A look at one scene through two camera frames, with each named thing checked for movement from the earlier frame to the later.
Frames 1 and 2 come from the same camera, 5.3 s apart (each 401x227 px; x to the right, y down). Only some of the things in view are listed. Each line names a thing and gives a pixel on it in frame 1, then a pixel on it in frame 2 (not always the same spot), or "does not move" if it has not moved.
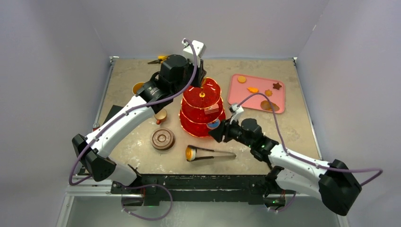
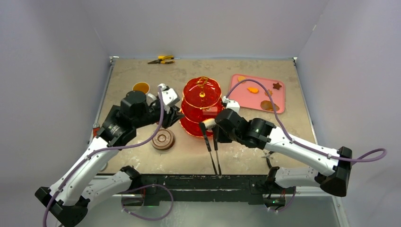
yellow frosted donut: [190, 153] -> [209, 123]
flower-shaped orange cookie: [268, 92] does not move
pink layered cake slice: [213, 109] does not move
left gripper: [200, 74] -> [170, 118]
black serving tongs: [201, 153] -> [211, 124]
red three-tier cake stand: [193, 118] does not move
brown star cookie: [277, 86] does not move
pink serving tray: [237, 91] does not move
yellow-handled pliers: [161, 58] does not move
